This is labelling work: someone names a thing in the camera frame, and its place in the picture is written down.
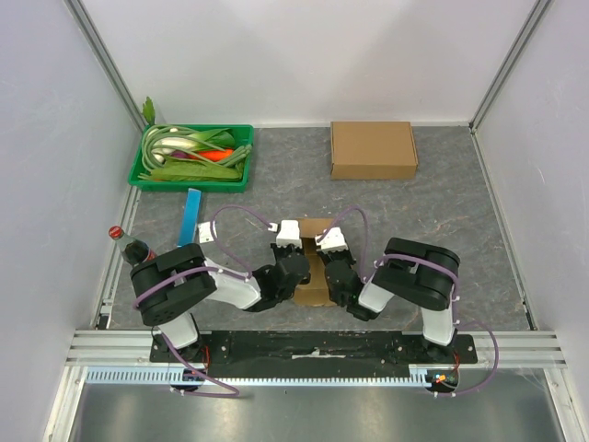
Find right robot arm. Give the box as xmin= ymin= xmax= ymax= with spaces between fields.
xmin=316 ymin=238 xmax=460 ymax=363

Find right aluminium frame post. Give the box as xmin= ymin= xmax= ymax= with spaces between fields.
xmin=468 ymin=0 xmax=553 ymax=134

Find purple cable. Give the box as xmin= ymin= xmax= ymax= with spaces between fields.
xmin=319 ymin=205 xmax=501 ymax=398
xmin=133 ymin=204 xmax=280 ymax=398

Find green asparagus bundle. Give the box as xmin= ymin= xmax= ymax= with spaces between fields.
xmin=217 ymin=145 xmax=252 ymax=168

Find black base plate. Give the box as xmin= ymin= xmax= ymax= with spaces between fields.
xmin=149 ymin=329 xmax=479 ymax=379

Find slotted cable duct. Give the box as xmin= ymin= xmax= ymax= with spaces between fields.
xmin=86 ymin=366 xmax=451 ymax=388

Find small cardboard box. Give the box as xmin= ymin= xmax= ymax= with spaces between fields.
xmin=293 ymin=217 xmax=335 ymax=308

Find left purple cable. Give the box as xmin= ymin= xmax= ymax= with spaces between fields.
xmin=133 ymin=204 xmax=280 ymax=398

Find blue rectangular box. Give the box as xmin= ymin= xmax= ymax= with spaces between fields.
xmin=178 ymin=189 xmax=202 ymax=247

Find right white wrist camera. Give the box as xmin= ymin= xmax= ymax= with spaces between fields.
xmin=315 ymin=227 xmax=349 ymax=253

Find dark soda bottle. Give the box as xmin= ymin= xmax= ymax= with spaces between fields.
xmin=109 ymin=226 xmax=156 ymax=266

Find white toy radish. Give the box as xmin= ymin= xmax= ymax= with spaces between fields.
xmin=151 ymin=137 xmax=199 ymax=164

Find left aluminium frame post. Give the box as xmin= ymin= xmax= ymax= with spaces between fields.
xmin=64 ymin=0 xmax=145 ymax=131

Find aluminium frame post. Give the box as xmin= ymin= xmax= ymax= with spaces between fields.
xmin=64 ymin=0 xmax=145 ymax=131
xmin=468 ymin=0 xmax=553 ymax=134

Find green lettuce leaf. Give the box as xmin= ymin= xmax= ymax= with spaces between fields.
xmin=146 ymin=162 xmax=242 ymax=181

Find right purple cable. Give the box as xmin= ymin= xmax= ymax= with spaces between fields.
xmin=319 ymin=205 xmax=501 ymax=398

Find green long beans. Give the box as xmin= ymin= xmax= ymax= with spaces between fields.
xmin=140 ymin=125 xmax=191 ymax=174

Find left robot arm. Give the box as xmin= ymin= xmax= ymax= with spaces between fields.
xmin=130 ymin=243 xmax=310 ymax=362

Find large cardboard box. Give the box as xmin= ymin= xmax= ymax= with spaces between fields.
xmin=330 ymin=122 xmax=419 ymax=180

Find green plastic tray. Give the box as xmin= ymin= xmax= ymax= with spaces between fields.
xmin=128 ymin=124 xmax=254 ymax=193

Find orange toy carrot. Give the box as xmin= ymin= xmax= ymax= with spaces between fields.
xmin=198 ymin=149 xmax=234 ymax=162

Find small white plastic packet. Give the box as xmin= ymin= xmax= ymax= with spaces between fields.
xmin=197 ymin=221 xmax=216 ymax=244

